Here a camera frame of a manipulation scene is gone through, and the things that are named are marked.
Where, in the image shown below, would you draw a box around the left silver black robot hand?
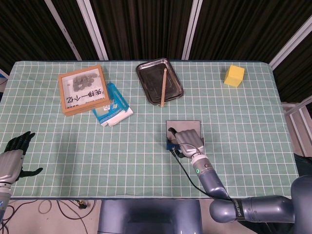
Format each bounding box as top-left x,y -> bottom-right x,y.
0,131 -> 43,183

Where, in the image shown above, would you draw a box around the double white partition post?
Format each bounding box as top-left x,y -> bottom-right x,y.
77,0 -> 109,60

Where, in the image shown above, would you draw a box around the flattened blue white carton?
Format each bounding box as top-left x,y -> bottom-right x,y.
92,82 -> 134,127

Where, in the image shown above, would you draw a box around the slim white partition post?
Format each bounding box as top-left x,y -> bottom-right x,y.
45,0 -> 82,60

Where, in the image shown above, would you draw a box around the white metal frame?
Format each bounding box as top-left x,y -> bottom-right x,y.
281,97 -> 312,156

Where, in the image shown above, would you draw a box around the wooden stick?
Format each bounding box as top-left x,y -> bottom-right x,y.
160,68 -> 168,107

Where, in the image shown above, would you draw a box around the dark pleated curtain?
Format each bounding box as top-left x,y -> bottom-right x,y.
0,0 -> 312,103

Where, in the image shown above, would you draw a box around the steel rectangular tray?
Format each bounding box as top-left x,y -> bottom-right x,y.
136,58 -> 185,106

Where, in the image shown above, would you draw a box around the wooden glass-lid box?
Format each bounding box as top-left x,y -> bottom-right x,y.
58,65 -> 110,117

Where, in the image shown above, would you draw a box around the blue tray with pink liner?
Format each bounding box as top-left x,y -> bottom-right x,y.
164,120 -> 205,151

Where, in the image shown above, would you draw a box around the green checked tablecloth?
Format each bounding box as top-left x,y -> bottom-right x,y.
0,60 -> 305,198

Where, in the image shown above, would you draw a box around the black floor cables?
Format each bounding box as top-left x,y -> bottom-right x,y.
0,198 -> 98,234

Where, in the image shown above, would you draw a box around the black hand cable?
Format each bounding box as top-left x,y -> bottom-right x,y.
171,147 -> 232,202

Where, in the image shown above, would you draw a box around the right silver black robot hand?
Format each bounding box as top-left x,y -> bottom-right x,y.
167,128 -> 205,159

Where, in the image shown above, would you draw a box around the grey-blue robot torso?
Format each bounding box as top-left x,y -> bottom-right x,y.
97,199 -> 203,234

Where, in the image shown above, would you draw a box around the yellow foam cube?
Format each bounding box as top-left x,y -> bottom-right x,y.
224,64 -> 245,88

